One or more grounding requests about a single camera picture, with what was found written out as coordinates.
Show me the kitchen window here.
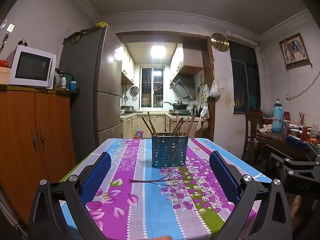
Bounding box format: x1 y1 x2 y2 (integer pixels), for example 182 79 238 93
140 66 164 108

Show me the person right hand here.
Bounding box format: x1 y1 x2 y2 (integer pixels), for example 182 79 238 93
291 195 302 218

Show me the dark wooden side table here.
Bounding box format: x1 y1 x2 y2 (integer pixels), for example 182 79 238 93
256 131 319 161

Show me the teal thermos flask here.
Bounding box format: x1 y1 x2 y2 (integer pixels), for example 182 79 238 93
272 99 283 132

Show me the wooden chair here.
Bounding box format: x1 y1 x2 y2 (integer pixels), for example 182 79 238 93
241 111 263 165

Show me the orange wooden cabinet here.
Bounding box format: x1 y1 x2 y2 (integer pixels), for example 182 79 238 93
1 85 79 223

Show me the framed elephant picture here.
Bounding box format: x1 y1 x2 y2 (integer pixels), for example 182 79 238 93
279 33 312 70

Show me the colourful floral tablecloth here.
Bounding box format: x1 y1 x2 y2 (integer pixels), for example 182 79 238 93
72 138 270 239

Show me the white hanging plastic bag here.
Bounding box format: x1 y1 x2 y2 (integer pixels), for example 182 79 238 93
209 80 221 98

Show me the steel electric kettle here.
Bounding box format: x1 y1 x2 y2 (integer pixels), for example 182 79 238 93
191 105 199 116

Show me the black wok on stove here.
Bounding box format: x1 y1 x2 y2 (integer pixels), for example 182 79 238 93
166 101 188 110

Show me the steel range hood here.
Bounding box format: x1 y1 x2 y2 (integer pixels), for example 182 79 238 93
170 75 195 100

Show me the blue perforated utensil holder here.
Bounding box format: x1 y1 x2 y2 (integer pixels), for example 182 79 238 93
151 133 188 168

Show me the blue lidded cup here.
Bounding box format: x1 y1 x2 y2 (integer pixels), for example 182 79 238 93
69 81 77 91

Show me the white medicine bottle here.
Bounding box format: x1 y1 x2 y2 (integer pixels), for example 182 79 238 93
60 77 67 89

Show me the cardboard box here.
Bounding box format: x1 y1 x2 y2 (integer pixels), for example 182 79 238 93
0 67 11 85

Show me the white microwave oven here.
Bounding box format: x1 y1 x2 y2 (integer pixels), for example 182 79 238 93
6 46 56 89

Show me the brown three-door refrigerator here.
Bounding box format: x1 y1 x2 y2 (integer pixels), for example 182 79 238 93
59 25 123 161

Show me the round gold wall clock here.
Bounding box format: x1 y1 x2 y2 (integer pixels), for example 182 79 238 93
210 33 229 53

